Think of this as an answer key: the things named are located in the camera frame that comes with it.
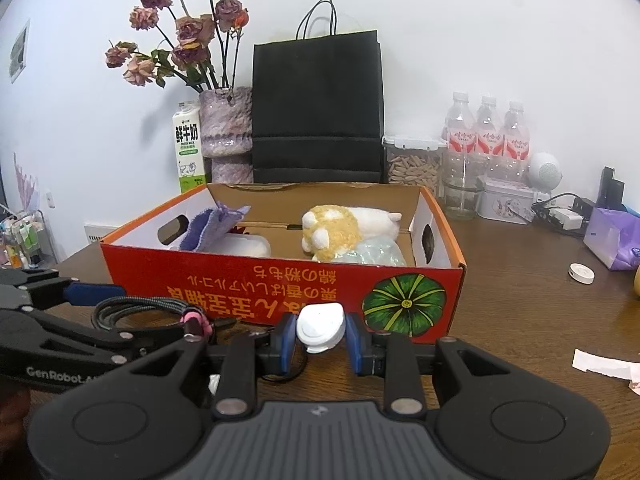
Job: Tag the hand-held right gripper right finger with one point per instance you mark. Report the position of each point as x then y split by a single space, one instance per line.
356 345

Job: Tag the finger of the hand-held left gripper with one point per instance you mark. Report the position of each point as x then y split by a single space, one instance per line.
95 294
30 335

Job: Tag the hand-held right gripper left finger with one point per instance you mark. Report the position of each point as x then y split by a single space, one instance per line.
285 345

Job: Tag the small white device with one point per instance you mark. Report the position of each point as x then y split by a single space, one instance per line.
320 327

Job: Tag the orange cardboard box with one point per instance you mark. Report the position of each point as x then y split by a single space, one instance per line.
250 280

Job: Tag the wooden desktop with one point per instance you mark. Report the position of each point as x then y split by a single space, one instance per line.
525 320

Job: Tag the clear bubble wrap bag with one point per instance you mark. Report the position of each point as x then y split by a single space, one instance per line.
375 252

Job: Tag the yellow and white plush toy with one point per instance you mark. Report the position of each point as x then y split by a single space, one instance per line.
330 230

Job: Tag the lavender flower decoration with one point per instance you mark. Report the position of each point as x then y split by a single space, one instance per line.
25 185

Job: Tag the purple cloth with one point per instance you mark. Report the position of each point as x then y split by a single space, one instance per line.
210 230

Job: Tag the white and green milk carton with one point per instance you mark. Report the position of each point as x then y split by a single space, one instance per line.
188 155

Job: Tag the clear glass cup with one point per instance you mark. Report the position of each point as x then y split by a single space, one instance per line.
462 200

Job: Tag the clear container of seeds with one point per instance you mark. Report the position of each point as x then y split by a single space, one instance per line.
412 167

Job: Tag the lavender tin box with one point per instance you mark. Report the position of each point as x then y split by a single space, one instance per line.
505 202

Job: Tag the purple marbled vase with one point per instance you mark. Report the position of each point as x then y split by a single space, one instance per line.
225 125

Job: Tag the small white round disc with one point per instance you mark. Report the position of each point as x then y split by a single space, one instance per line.
581 273

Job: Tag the black paper bag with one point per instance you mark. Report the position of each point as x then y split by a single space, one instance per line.
317 110

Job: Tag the white charger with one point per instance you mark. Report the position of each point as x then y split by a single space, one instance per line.
565 219

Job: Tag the white paper slip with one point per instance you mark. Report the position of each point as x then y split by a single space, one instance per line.
605 365

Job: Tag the white round speaker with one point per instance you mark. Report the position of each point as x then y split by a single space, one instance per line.
545 172

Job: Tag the purple tissue pack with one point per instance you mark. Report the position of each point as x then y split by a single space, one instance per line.
610 235

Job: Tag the dried rose bouquet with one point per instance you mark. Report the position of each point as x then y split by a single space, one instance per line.
185 30

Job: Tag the yellow rounded object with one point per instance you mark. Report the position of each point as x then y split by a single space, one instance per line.
636 282

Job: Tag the black upright device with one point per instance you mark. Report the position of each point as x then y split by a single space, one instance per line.
611 187

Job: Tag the white wall outlet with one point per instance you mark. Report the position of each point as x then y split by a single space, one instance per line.
50 199

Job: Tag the wall picture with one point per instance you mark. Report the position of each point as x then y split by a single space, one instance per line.
19 52

